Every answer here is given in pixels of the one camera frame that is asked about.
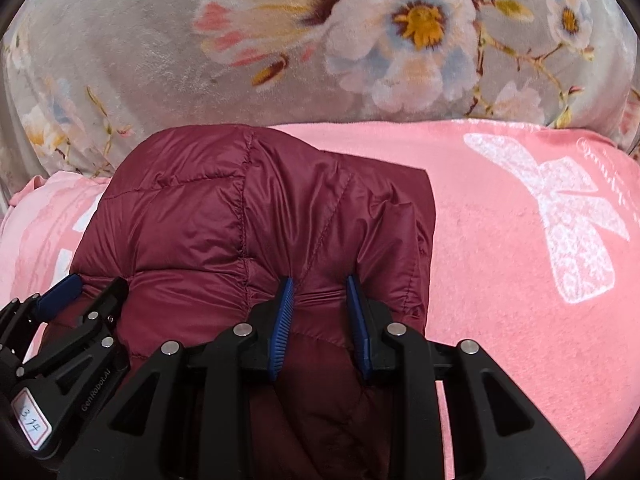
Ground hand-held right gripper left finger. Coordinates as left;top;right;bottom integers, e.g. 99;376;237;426
57;276;296;480

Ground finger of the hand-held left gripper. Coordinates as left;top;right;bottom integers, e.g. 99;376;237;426
0;274;84;361
17;277;132;428

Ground pink blanket with white bow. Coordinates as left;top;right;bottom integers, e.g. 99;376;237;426
0;119;640;480

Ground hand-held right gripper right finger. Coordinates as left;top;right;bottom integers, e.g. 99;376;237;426
346;274;586;480

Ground maroon puffer jacket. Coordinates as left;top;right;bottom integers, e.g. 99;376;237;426
42;124;437;480

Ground grey floral blanket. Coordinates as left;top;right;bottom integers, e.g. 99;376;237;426
0;0;640;211

